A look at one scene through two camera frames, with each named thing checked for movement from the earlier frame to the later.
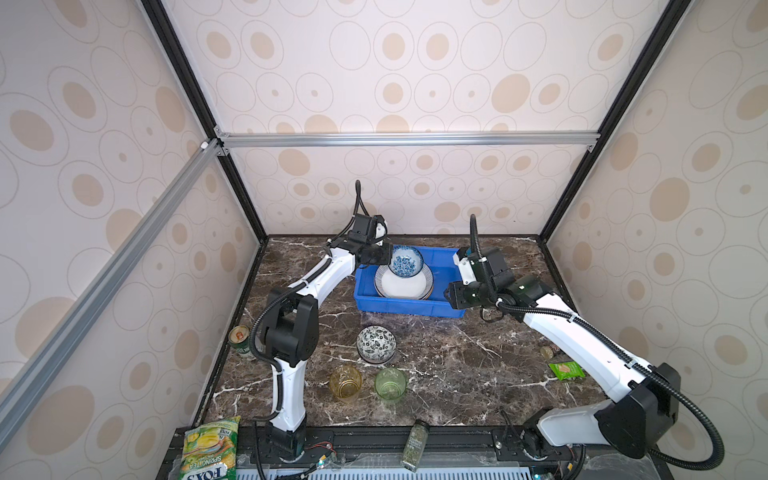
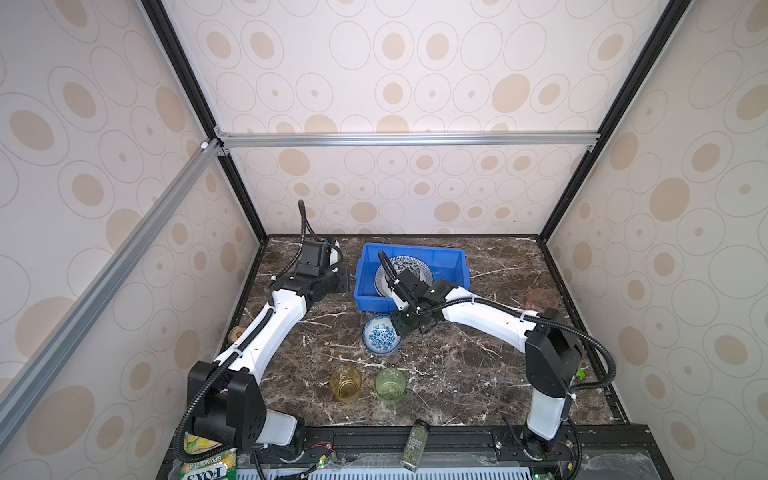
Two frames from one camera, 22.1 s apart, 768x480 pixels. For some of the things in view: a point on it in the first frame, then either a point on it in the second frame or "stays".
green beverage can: (239, 339) stays
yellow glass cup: (345, 381) stays
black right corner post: (625, 98) stays
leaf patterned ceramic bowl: (376, 344) -> (402, 263)
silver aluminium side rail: (34, 375) stays
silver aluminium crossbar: (403, 139) stays
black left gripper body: (367, 249) -> (333, 281)
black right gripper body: (470, 295) -> (404, 319)
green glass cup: (390, 383) stays
